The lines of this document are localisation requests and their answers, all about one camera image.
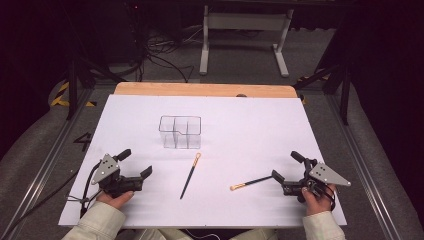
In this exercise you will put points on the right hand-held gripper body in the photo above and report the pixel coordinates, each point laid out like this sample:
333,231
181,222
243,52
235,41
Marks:
325,175

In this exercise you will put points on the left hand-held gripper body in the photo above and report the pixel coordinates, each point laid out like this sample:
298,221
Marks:
115,181

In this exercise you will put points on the black gold-tipped utensil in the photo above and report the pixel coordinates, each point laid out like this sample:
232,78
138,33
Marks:
190,176
253,181

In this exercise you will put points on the person's left hand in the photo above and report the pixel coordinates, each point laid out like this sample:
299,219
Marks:
115,201

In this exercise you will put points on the person's right hand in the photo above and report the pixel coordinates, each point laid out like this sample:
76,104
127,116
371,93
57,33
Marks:
318,203

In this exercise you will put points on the clear plastic compartment organizer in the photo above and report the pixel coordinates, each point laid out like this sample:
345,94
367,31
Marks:
180,133

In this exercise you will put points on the person's lap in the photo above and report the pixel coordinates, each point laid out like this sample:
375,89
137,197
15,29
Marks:
156,235

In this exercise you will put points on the black tripod stand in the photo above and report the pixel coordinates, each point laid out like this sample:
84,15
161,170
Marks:
345,96
71,90

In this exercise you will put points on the yellow black hazard tape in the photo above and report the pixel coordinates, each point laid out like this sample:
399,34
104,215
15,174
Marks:
60,96
311,78

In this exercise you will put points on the wooden table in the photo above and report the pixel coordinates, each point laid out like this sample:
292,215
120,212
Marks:
200,89

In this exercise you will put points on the white metal stand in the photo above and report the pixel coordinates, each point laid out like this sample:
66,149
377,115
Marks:
246,20

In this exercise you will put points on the metal floor rail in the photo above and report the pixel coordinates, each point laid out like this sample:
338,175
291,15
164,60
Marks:
50,163
363,166

